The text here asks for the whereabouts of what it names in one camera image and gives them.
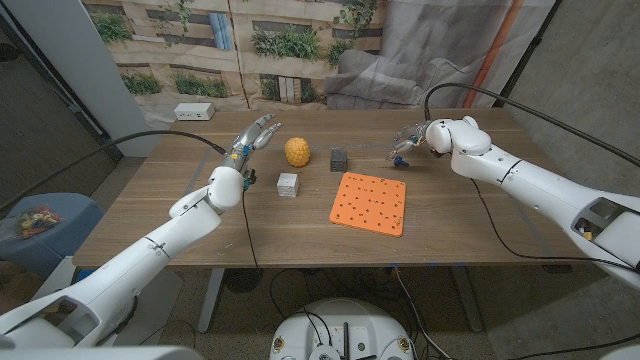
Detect white floor cable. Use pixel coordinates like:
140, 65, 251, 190
393, 267, 444, 360

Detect yellow bumpy ball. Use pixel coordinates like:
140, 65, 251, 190
284, 137, 311, 168

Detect white robot torso base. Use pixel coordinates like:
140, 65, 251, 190
269, 298, 415, 360

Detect black round floor disc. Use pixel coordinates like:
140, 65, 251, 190
223, 268, 265, 294

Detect dark grey cube block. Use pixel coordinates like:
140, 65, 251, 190
329, 148, 349, 174

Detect thin black wrist wire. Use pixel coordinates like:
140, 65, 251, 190
241, 188, 259, 269
469, 178, 640, 275

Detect thin black right wrist wire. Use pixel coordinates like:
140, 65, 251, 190
469, 178, 640, 275

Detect white cube block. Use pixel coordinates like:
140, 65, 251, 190
276, 172, 300, 198

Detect white robot chest cover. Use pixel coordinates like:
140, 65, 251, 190
0, 344, 204, 360

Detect printed fabric backdrop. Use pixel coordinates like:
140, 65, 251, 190
82, 0, 557, 135

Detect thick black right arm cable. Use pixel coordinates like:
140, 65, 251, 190
423, 82, 640, 169

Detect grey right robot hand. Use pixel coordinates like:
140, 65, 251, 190
385, 121, 436, 162

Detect blue-grey upholstered stool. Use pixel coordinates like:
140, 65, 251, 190
0, 193, 106, 281

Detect thin black left wrist wire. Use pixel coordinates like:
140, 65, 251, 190
241, 188, 259, 269

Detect white table leg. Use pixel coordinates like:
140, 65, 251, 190
452, 264, 484, 334
197, 268, 226, 334

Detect orange peg board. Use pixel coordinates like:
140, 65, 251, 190
328, 171, 407, 238

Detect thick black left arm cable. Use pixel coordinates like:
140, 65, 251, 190
0, 130, 227, 211

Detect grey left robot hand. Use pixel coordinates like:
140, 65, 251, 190
221, 113, 283, 174

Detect bag of colourful toys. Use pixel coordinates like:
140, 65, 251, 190
15, 204, 64, 240

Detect white power strip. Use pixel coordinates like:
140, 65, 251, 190
173, 102, 216, 122

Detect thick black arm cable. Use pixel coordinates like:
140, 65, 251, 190
423, 82, 640, 169
0, 130, 227, 211

